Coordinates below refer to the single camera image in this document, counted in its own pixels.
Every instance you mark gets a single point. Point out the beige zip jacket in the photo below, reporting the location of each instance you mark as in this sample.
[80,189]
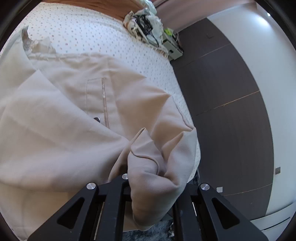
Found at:
[25,208]

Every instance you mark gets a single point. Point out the white bedside drawer cabinet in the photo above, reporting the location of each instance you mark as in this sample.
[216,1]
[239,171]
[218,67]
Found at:
[173,48]

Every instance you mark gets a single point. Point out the right pink curtain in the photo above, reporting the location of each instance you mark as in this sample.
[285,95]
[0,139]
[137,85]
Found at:
[179,14]

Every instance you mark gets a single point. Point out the orange brown quilt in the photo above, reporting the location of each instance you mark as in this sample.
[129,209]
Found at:
[117,9]

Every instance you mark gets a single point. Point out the white dotted bed sheet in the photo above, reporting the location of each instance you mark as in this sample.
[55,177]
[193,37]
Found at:
[104,34]

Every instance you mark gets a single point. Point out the patterned cloth with cables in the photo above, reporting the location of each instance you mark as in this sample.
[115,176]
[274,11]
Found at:
[146,26]

